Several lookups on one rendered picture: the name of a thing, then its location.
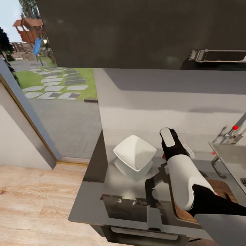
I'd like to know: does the cutting board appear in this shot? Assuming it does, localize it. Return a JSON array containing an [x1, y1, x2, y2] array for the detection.
[[169, 175, 239, 223]]

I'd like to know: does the parer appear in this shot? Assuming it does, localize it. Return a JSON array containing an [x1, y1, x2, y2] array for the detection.
[[163, 154, 208, 177]]

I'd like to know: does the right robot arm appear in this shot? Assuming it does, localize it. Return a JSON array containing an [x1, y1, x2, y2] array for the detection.
[[160, 127, 246, 246]]

